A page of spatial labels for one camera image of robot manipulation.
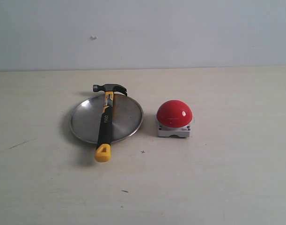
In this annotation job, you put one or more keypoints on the black yellow claw hammer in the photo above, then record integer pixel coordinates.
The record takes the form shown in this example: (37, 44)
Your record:
(103, 148)

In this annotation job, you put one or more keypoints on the red dome push button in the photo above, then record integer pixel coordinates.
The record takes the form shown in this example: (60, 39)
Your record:
(174, 118)

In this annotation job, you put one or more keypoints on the round steel plate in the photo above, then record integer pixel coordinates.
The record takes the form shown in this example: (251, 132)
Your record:
(85, 118)

